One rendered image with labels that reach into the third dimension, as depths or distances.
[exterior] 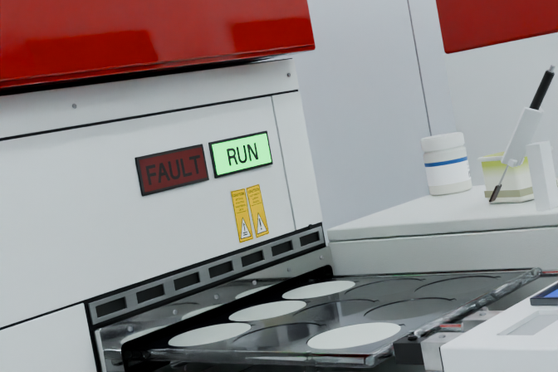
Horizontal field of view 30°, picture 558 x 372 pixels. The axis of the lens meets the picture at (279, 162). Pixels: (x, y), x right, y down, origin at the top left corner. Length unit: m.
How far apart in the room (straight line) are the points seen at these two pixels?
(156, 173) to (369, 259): 0.36
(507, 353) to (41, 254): 0.60
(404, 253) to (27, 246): 0.54
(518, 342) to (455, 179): 0.96
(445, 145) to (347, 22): 2.53
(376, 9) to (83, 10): 3.25
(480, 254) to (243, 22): 0.43
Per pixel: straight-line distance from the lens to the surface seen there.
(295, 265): 1.46
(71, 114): 1.22
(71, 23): 1.18
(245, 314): 1.35
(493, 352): 0.76
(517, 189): 1.46
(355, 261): 1.51
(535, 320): 0.84
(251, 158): 1.42
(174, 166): 1.31
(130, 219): 1.26
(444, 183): 1.70
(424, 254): 1.44
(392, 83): 4.38
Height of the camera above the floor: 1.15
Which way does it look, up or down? 3 degrees down
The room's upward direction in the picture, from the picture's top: 10 degrees counter-clockwise
